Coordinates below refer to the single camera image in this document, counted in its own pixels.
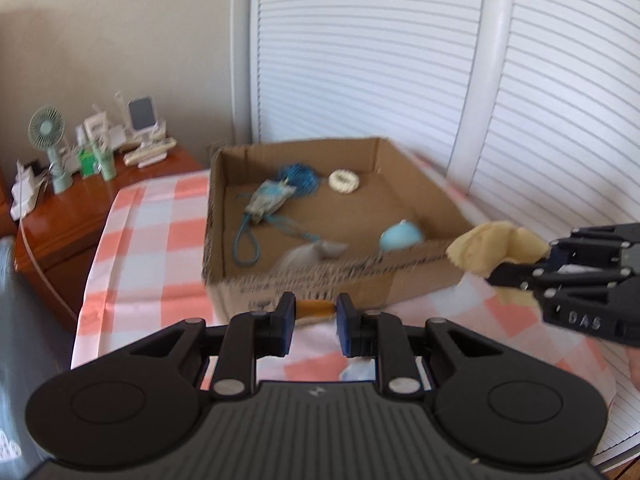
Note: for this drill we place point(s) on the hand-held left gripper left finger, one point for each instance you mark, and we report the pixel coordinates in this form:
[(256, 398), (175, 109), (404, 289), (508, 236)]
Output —
[(286, 330)]

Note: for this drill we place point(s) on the blue grey bedding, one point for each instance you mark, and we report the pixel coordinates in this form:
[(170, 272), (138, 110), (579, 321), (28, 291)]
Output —
[(20, 335)]

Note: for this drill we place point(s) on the white louvered door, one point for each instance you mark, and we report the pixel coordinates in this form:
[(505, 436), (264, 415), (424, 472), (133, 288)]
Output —
[(565, 110), (370, 60)]

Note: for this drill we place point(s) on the yellow cloth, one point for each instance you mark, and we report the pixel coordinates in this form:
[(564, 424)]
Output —
[(480, 250)]

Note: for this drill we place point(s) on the orange checked tablecloth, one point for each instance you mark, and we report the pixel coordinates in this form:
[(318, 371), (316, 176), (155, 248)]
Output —
[(150, 220)]

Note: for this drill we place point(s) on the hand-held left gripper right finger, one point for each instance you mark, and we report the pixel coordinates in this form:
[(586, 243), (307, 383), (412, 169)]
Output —
[(345, 330)]

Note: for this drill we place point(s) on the small orange item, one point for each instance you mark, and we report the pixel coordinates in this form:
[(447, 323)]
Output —
[(315, 308)]

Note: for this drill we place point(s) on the small standing mirror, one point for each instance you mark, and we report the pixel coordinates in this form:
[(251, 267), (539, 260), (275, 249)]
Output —
[(141, 112)]

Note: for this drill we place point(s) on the blue and white soft toy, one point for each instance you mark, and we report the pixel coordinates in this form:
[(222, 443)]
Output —
[(400, 235)]

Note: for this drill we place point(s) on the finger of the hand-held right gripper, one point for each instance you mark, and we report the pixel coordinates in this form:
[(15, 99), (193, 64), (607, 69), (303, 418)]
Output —
[(515, 275), (600, 242)]

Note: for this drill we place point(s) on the wooden nightstand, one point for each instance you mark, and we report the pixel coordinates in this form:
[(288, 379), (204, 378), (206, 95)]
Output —
[(75, 210)]

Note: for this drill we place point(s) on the green desk fan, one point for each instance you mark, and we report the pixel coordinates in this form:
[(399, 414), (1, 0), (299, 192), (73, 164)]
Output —
[(46, 127)]

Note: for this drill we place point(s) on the cream hair scrunchie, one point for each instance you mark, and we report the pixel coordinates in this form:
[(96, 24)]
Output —
[(334, 182)]

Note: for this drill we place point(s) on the grey felt pouch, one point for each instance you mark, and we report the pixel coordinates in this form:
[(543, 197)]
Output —
[(325, 249)]

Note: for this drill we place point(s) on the white remote control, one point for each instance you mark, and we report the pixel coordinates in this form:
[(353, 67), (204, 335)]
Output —
[(150, 150)]

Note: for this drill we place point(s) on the cardboard box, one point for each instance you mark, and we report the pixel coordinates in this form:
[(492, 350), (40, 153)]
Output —
[(350, 220)]

